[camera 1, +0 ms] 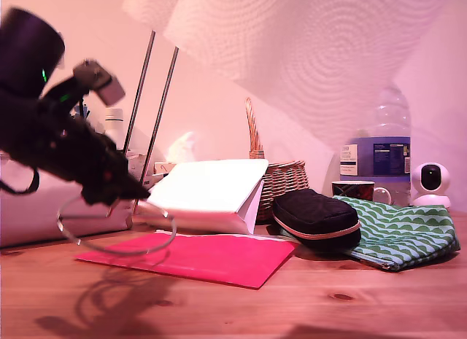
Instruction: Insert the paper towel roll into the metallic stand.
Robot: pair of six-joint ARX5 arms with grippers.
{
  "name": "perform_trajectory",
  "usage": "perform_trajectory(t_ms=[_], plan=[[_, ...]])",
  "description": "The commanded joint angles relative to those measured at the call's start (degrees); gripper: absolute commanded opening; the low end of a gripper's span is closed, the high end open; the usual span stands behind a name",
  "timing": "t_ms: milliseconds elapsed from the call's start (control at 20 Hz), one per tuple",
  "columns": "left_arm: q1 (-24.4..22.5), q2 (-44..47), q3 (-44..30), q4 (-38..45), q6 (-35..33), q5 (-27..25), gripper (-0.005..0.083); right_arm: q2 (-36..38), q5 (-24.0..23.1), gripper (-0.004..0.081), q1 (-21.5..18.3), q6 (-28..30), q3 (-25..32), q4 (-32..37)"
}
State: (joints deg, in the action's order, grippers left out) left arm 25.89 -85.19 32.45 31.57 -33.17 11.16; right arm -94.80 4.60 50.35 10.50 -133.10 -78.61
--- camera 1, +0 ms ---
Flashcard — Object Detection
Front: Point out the metal wire towel stand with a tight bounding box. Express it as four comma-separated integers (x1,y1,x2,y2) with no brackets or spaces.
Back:
56,29,180,269

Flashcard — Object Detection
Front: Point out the white paper towel roll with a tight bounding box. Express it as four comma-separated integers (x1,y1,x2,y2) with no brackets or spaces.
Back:
122,0,455,160

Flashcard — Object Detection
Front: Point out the white bottle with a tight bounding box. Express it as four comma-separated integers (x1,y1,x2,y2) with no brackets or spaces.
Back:
104,107,125,150

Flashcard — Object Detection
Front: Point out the white fabric storage bin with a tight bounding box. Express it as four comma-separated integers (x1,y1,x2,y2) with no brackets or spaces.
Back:
0,152,134,247

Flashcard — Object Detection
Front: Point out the patterned tissue box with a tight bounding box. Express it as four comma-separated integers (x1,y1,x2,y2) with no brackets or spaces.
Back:
153,131,196,176

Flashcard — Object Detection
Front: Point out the white folded paper bag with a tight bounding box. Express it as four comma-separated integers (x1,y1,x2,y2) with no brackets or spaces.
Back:
145,159,270,235

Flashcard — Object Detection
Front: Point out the black zip pouch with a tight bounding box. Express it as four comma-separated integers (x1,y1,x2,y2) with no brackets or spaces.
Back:
272,188,362,251

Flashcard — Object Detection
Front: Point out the dark patterned mug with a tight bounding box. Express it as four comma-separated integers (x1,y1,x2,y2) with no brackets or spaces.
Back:
331,180,393,205

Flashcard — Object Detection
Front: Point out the large clear water bottle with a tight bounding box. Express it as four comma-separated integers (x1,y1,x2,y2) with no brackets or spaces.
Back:
339,85,412,208

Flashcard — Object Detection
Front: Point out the green wave pattern pouch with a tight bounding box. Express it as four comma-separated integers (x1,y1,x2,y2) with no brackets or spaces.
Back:
333,195,460,273

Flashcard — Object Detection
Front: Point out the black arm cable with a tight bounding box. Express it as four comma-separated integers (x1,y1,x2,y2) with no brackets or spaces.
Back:
0,167,40,195

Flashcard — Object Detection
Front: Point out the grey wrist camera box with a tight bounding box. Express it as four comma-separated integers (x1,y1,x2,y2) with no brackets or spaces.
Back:
43,60,127,106

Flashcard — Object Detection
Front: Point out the wicker basket with handle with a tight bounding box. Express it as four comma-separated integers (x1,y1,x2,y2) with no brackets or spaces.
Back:
244,97,311,225

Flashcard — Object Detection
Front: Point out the small white round camera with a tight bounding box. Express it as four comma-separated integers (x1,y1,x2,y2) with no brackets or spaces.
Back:
410,162,452,209

